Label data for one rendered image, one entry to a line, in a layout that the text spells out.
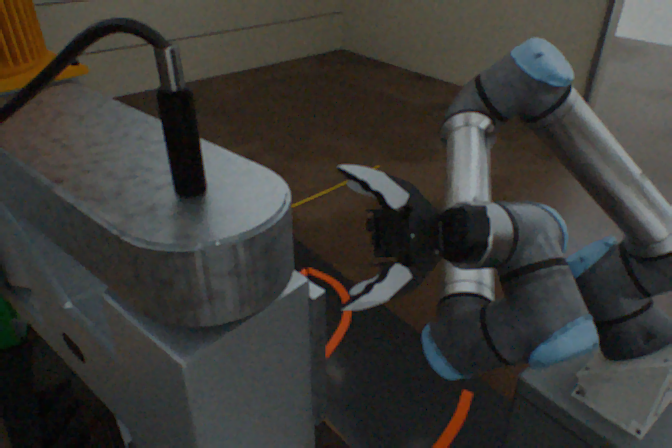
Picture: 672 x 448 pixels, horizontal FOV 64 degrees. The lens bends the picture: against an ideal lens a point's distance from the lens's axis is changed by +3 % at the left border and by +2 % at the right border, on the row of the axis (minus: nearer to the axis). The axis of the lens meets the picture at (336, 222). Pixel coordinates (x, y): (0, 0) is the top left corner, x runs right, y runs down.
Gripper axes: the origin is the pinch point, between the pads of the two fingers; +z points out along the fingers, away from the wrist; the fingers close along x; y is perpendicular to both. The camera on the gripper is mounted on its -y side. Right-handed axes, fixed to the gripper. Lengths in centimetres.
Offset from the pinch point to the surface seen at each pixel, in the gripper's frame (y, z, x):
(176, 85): 11.8, 13.2, 17.1
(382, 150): 322, -271, 82
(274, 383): 25.6, -4.9, -20.9
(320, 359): 26.4, -13.5, -18.9
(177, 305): 15.3, 12.5, -7.1
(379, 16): 480, -403, 291
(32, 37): 67, 22, 39
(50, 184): 31.7, 23.1, 8.0
